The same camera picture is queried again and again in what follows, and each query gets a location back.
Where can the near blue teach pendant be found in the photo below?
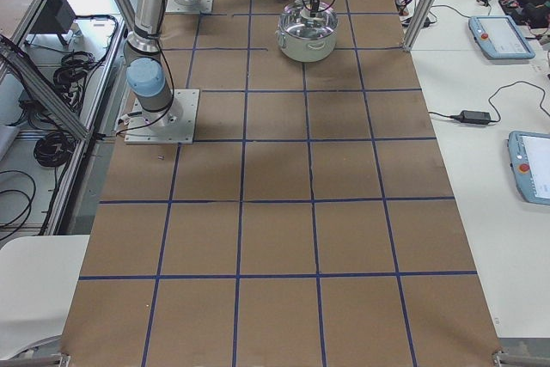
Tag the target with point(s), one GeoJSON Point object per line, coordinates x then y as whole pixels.
{"type": "Point", "coordinates": [529, 162]}

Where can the black power adapter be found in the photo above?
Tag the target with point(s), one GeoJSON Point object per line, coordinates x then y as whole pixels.
{"type": "Point", "coordinates": [472, 117]}

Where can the black monitor on floor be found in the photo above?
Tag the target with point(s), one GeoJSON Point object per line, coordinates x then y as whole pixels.
{"type": "Point", "coordinates": [56, 17]}

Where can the glass pot lid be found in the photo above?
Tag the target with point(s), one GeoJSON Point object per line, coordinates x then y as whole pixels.
{"type": "Point", "coordinates": [297, 21]}

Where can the aluminium side frame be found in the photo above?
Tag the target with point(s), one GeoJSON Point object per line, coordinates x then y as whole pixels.
{"type": "Point", "coordinates": [62, 101]}

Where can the far blue teach pendant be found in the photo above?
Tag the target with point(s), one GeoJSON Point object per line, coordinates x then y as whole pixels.
{"type": "Point", "coordinates": [499, 38]}

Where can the pale green electric pot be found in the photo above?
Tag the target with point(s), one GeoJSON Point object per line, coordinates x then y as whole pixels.
{"type": "Point", "coordinates": [306, 51]}

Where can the blue teach pendant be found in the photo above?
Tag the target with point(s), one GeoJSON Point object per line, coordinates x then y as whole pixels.
{"type": "Point", "coordinates": [529, 162]}
{"type": "Point", "coordinates": [499, 38]}

